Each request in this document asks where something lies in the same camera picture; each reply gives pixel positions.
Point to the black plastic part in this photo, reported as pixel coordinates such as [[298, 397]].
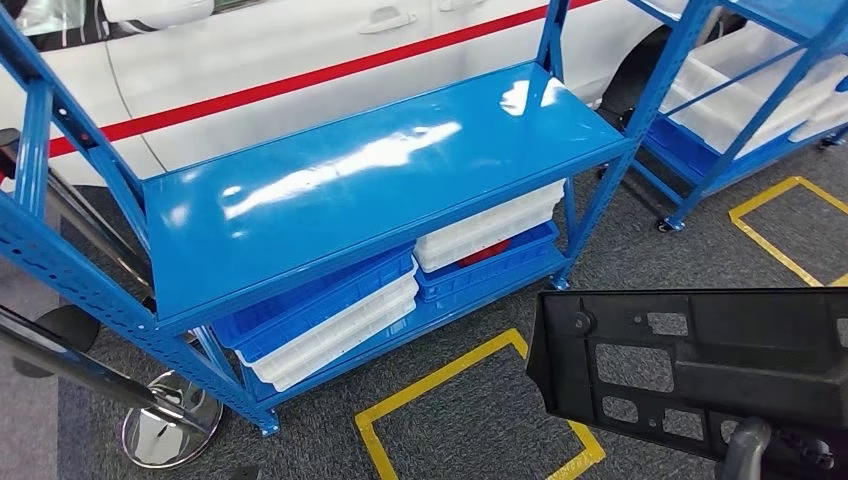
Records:
[[729, 371]]

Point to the blue metal shelf rack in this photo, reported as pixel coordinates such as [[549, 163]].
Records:
[[689, 156], [364, 179]]

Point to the white plastic tray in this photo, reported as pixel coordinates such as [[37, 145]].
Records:
[[484, 228], [825, 116], [742, 99], [331, 344]]

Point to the red object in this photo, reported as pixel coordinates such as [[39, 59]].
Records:
[[487, 254]]

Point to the blue plastic tray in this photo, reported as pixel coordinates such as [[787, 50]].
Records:
[[490, 272], [318, 298]]

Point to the white car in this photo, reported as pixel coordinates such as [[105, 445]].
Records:
[[265, 53]]

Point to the black car tyre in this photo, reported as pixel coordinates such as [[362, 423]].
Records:
[[626, 66]]

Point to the white car side mirror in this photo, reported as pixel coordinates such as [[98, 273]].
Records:
[[159, 12]]

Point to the black round stanchion base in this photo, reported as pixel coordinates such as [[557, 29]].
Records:
[[60, 331]]

